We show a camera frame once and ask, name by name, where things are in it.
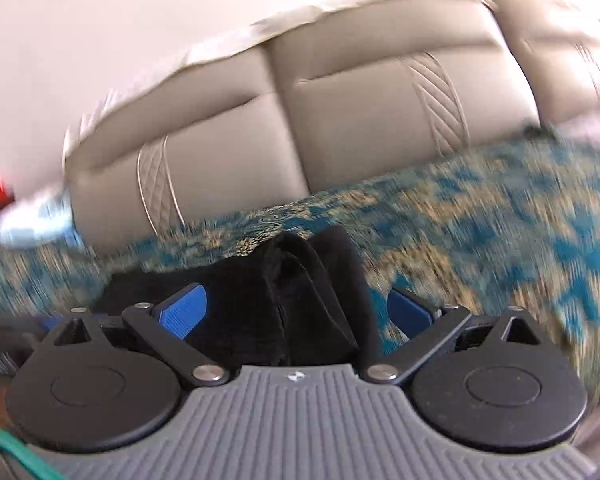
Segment pile of light blue cloths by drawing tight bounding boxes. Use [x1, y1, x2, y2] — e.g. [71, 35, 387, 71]
[0, 184, 77, 250]

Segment beige leather sofa backrest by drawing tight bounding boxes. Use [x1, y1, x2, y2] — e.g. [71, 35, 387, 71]
[62, 0, 600, 242]

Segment green cord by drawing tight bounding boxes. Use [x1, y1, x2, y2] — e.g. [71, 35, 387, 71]
[0, 421, 68, 480]

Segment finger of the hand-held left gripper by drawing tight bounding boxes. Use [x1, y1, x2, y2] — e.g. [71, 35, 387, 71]
[30, 314, 73, 337]

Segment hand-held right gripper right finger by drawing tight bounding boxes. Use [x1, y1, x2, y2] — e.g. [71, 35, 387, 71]
[365, 287, 545, 387]

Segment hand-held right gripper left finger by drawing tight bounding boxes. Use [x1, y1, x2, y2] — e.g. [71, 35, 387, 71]
[52, 282, 232, 389]

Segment black pants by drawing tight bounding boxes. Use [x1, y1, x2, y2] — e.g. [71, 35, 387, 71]
[94, 225, 382, 368]

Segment teal patterned blanket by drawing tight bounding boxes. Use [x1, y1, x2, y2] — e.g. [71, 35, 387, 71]
[0, 135, 600, 411]

